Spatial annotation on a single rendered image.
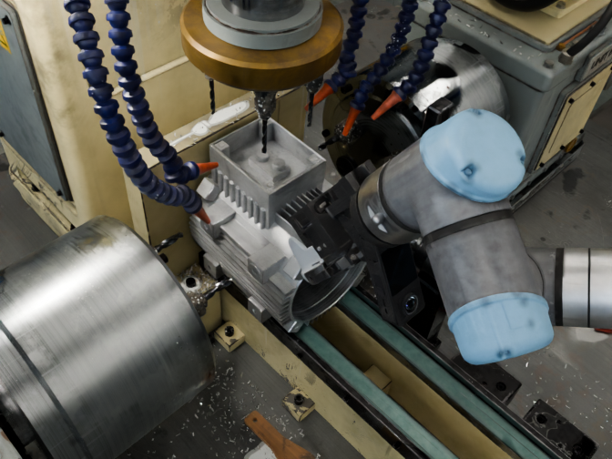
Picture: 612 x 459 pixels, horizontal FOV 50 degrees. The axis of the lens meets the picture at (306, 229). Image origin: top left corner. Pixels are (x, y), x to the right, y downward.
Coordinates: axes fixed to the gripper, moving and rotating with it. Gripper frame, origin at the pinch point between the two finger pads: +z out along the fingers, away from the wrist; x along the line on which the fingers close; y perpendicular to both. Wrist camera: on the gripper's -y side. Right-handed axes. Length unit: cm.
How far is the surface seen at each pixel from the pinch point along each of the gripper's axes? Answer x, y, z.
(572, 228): -63, -24, 19
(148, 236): 9.0, 16.8, 16.6
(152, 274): 17.2, 10.5, -2.1
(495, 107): -41.6, 3.7, -1.2
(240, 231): 1.1, 9.8, 8.1
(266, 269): 3.3, 3.9, 3.5
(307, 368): 1.2, -11.3, 15.9
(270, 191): -1.4, 11.5, -0.2
